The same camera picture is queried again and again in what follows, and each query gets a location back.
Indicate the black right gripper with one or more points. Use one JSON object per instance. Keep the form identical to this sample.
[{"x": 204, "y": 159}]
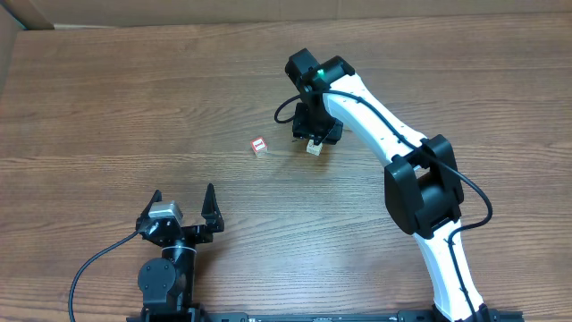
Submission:
[{"x": 303, "y": 128}]

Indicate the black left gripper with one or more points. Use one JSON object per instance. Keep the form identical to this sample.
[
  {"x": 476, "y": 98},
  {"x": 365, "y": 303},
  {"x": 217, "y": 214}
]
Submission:
[{"x": 204, "y": 233}]

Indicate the plain cream wooden block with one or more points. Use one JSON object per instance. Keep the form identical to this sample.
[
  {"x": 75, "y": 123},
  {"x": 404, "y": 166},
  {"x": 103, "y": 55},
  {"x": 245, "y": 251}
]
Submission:
[{"x": 313, "y": 148}]

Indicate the red letter wooden block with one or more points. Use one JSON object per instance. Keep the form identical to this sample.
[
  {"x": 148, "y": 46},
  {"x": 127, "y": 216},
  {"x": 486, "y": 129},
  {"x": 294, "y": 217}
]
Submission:
[{"x": 259, "y": 146}]

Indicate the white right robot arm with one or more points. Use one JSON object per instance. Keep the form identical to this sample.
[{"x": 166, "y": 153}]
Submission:
[{"x": 422, "y": 184}]

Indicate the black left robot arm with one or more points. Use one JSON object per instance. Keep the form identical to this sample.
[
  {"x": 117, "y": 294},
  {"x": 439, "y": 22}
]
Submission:
[{"x": 167, "y": 282}]

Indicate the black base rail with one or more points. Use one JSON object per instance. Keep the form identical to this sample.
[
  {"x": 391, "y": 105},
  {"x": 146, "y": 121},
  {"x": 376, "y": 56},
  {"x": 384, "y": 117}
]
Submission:
[{"x": 430, "y": 315}]

